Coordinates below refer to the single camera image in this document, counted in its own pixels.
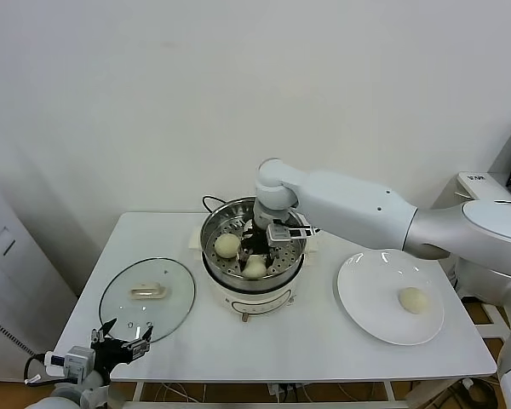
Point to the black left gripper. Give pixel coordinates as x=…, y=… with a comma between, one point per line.
x=110, y=351

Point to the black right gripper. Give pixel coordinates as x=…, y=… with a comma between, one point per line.
x=255, y=240

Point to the white steamed baozi bun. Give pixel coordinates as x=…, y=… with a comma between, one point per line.
x=227, y=246
x=414, y=300
x=254, y=270

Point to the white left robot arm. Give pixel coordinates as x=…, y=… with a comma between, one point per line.
x=64, y=398

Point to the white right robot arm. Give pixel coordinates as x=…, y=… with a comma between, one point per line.
x=357, y=204

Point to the stainless steel steamer basket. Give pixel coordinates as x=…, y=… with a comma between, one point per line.
x=221, y=221

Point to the cream electric cooker base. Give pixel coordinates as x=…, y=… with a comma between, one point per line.
x=255, y=298

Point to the white round plate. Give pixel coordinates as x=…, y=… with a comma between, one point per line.
x=366, y=298

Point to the grey metal cabinet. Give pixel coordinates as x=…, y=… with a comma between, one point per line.
x=8, y=277

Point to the white power strip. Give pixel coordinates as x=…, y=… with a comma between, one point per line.
x=281, y=389

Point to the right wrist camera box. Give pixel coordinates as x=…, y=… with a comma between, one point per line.
x=279, y=233

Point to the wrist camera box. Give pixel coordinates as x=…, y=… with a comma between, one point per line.
x=279, y=233
x=76, y=360

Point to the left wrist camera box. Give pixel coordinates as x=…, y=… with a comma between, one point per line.
x=76, y=360

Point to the white table frame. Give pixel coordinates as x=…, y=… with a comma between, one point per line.
x=388, y=389

